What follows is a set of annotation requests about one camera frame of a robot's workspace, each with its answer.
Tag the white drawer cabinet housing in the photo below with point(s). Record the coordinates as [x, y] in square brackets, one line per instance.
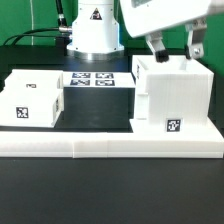
[172, 96]

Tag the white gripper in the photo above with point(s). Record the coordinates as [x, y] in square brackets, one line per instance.
[142, 17]

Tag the white L-shaped fixture wall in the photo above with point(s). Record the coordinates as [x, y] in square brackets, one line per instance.
[164, 140]

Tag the white drawer box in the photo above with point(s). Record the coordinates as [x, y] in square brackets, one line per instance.
[30, 108]
[34, 79]

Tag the white front drawer box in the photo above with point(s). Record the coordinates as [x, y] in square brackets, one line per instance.
[30, 108]

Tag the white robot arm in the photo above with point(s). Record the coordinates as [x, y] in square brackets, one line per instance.
[95, 31]

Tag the white marker tag plate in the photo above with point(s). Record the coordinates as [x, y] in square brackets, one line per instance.
[98, 79]

